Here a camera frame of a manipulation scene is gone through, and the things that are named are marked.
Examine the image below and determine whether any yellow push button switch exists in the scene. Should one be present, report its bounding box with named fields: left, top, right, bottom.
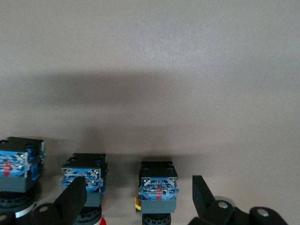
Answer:
left=135, top=161, right=180, bottom=225

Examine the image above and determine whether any green push button switch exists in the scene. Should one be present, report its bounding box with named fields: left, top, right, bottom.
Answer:
left=0, top=137, right=47, bottom=220

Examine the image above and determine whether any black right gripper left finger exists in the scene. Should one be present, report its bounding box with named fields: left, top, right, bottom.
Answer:
left=0, top=176, right=87, bottom=225

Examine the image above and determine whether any red push button switch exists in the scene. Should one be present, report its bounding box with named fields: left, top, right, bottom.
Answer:
left=60, top=153, right=109, bottom=225

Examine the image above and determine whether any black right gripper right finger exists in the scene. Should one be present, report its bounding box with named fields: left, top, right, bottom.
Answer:
left=188, top=175, right=288, bottom=225

